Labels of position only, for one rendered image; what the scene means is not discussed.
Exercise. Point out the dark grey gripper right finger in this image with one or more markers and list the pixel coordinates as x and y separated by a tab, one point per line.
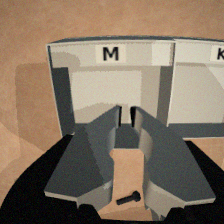
177	173

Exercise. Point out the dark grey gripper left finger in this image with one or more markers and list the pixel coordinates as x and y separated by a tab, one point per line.
76	170

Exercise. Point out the black bolt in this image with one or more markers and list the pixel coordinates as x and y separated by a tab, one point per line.
135	196

